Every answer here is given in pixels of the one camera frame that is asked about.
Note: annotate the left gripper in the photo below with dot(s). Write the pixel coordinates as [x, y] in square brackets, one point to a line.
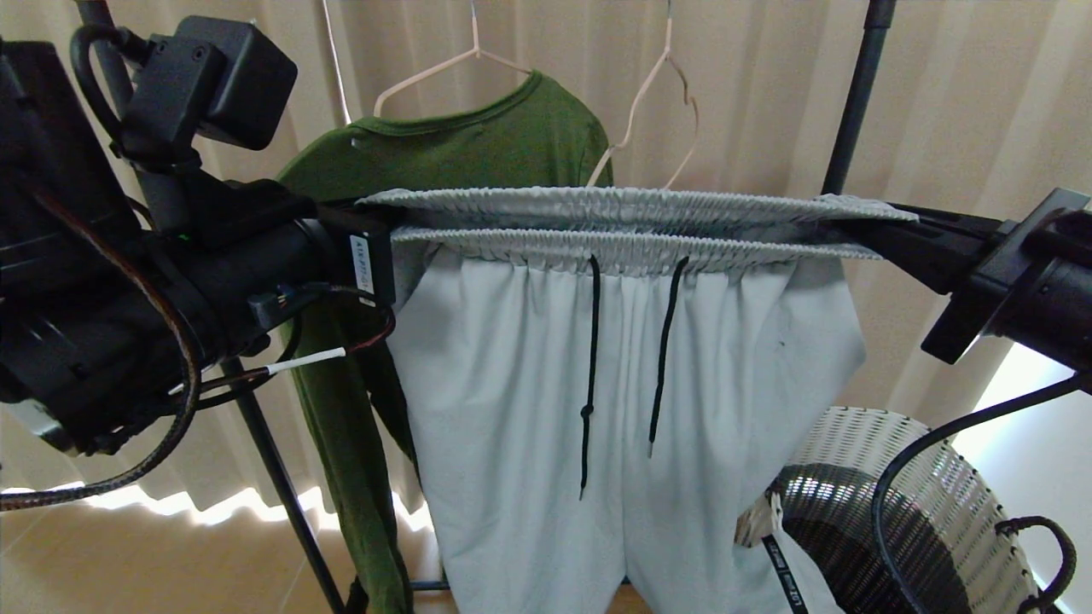
[239, 273]

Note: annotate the beige curtain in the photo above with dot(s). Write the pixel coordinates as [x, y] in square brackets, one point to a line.
[938, 128]

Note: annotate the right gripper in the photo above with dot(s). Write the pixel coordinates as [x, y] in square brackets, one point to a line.
[1024, 290]

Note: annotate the green long-sleeved shirt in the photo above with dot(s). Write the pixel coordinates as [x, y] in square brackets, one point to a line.
[478, 145]

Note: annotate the white laundry basket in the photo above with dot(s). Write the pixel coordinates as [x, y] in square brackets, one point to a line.
[938, 460]

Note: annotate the pink clothes hanger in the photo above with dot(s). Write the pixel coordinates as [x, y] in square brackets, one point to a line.
[474, 34]
[668, 38]

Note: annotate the black clothes rack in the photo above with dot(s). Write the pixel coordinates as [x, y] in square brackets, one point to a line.
[857, 94]

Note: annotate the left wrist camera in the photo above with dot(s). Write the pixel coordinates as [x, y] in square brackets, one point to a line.
[230, 77]

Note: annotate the pale grey garment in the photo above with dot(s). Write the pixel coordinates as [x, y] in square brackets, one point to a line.
[512, 384]

